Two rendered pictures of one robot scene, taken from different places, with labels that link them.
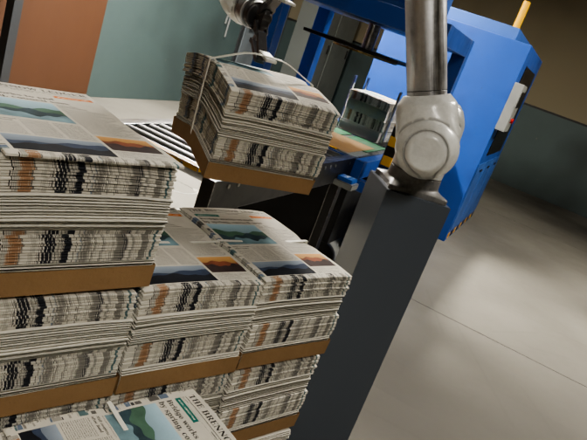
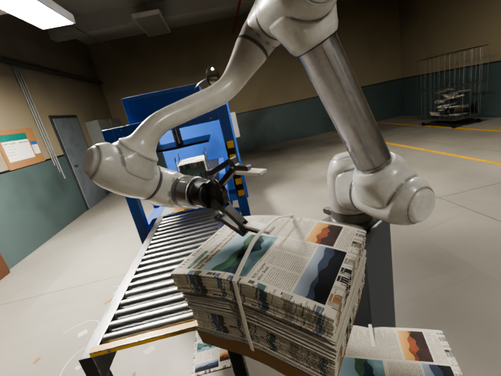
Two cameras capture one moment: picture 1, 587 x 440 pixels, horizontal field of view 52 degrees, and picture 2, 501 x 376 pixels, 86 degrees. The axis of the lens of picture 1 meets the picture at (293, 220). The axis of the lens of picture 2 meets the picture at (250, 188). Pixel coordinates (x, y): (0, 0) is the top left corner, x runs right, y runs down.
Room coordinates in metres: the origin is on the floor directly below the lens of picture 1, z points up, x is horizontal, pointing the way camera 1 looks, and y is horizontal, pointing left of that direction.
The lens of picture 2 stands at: (1.03, 0.44, 1.51)
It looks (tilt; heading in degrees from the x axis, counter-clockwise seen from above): 17 degrees down; 336
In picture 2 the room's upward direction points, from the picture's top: 12 degrees counter-clockwise
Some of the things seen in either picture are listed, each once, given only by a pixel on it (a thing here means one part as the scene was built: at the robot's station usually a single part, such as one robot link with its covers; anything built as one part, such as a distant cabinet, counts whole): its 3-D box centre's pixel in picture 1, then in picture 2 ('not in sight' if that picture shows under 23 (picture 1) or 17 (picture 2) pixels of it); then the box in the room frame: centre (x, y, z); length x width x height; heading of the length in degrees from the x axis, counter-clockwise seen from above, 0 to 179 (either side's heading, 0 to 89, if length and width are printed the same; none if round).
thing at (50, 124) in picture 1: (53, 119); not in sight; (0.96, 0.43, 1.06); 0.37 x 0.29 x 0.01; 49
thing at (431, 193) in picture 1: (410, 177); (347, 212); (1.79, -0.29, 1.03); 0.22 x 0.18 x 0.06; 13
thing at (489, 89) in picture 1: (449, 108); (204, 141); (6.04, -1.05, 1.04); 1.50 x 1.29 x 2.07; 160
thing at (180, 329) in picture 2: (148, 144); (152, 336); (1.93, 0.54, 0.81); 0.43 x 0.03 x 0.02; 70
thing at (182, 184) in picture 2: (252, 11); (191, 192); (1.75, 0.30, 1.32); 0.09 x 0.06 x 0.09; 119
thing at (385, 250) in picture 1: (349, 331); (362, 319); (1.77, -0.29, 0.50); 0.20 x 0.20 x 1.00; 13
